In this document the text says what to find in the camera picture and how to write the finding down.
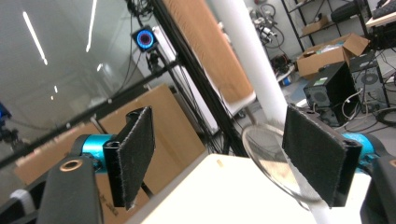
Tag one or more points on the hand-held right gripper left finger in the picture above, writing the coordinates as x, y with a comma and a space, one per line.
137, 155

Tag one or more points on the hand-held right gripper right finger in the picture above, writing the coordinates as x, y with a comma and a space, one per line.
314, 155

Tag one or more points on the white round-base stand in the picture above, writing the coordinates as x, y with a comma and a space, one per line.
249, 62

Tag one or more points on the large flat cardboard sheet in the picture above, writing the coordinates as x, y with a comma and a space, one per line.
174, 130

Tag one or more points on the black computer tower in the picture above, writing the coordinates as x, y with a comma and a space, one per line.
330, 90

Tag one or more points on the grey computer tower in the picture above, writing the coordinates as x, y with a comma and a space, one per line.
369, 81

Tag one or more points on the open cardboard box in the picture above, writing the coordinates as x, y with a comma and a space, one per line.
323, 57

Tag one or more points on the wooden board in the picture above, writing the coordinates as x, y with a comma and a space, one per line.
211, 46

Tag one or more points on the black metal shelf rack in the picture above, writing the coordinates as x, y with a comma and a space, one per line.
292, 21

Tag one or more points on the black bag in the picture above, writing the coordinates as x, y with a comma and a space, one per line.
347, 11

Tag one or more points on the black metal frame crossbar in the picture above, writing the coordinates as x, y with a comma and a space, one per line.
93, 109

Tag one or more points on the black metal frame post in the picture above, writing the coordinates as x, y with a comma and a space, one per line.
199, 81

